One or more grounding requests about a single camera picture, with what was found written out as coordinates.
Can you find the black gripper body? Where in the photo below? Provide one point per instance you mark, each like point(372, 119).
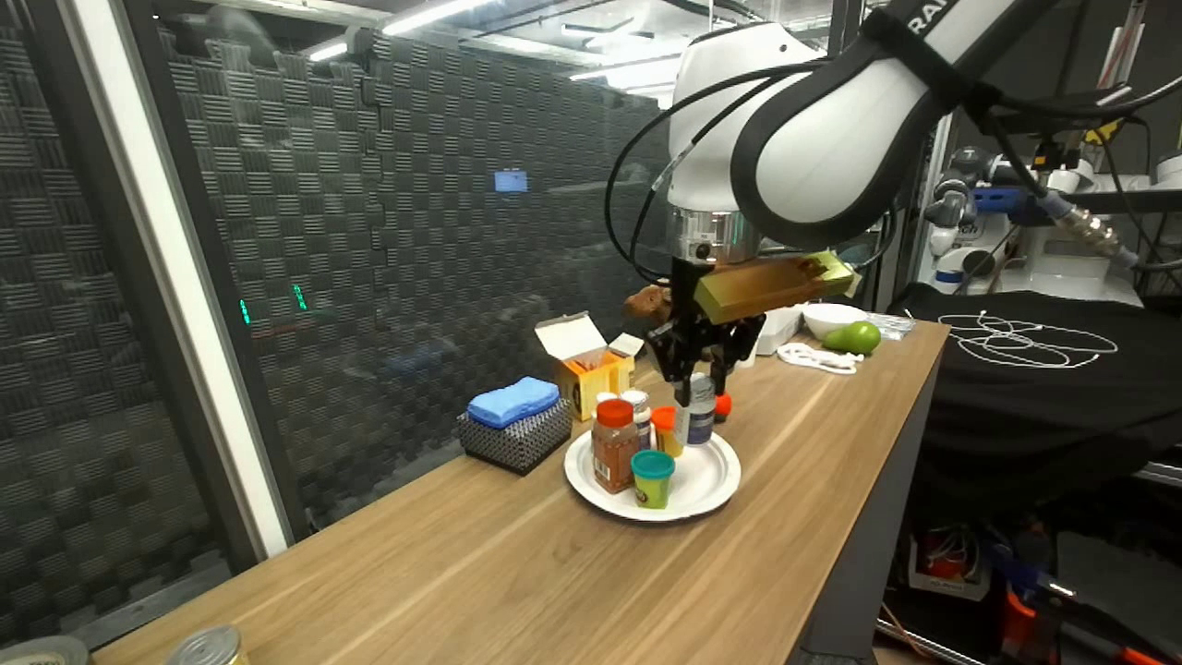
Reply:
point(689, 309)

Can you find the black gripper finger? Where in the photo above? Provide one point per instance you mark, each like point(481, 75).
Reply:
point(665, 367)
point(723, 367)

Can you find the orange lid dough can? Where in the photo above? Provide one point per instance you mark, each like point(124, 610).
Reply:
point(665, 430)

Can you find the spice jar red lid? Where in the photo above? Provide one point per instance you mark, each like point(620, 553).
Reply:
point(616, 448)

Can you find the teal lid dough can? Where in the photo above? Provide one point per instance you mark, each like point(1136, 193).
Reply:
point(651, 483)

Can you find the white paper plate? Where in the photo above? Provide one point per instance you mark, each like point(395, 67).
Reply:
point(705, 486)

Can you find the yellow open carton box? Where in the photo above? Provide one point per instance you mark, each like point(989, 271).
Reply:
point(593, 373)

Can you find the white crumpled cloth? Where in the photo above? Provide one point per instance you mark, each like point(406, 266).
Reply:
point(813, 358)

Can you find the white bowl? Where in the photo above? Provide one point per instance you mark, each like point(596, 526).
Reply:
point(829, 314)

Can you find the green toy pear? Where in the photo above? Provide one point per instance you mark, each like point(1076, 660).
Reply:
point(856, 336)

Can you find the blue sponge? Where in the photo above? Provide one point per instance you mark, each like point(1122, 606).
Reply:
point(516, 402)

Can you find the dark grey patterned box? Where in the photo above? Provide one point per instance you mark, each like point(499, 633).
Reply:
point(503, 448)

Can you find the white background machine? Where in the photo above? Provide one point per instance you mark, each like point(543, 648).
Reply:
point(973, 265)

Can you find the black covered table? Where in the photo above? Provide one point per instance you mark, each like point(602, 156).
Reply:
point(1083, 409)

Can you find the orange plastic object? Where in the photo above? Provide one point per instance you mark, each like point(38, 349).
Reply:
point(1022, 616)

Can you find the metal tin can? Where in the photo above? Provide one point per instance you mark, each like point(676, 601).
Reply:
point(41, 650)
point(207, 648)

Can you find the tan wrist camera block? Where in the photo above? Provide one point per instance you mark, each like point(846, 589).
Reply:
point(771, 286)

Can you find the white window frame post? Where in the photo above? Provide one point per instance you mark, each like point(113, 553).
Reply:
point(181, 271)

